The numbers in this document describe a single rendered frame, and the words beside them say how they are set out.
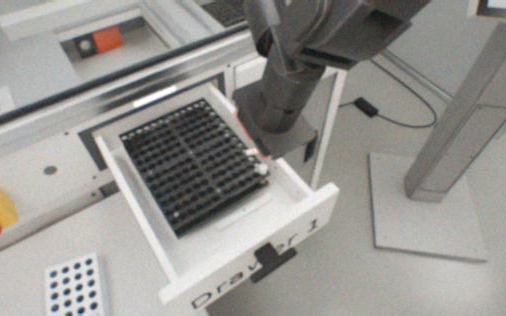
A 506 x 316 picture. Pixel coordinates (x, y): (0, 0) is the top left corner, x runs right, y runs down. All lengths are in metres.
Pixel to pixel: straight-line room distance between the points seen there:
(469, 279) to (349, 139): 0.82
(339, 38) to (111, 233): 0.56
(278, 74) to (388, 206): 1.35
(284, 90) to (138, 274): 0.44
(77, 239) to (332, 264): 1.03
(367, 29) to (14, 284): 0.68
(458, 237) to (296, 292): 0.73
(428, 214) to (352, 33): 1.43
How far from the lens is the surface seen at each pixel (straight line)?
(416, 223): 1.64
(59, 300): 0.65
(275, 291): 1.41
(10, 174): 0.68
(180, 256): 0.57
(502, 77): 1.24
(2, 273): 0.77
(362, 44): 0.31
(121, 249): 0.69
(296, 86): 0.33
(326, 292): 1.44
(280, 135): 0.41
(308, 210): 0.50
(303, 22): 0.29
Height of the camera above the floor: 1.35
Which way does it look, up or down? 52 degrees down
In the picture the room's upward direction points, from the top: straight up
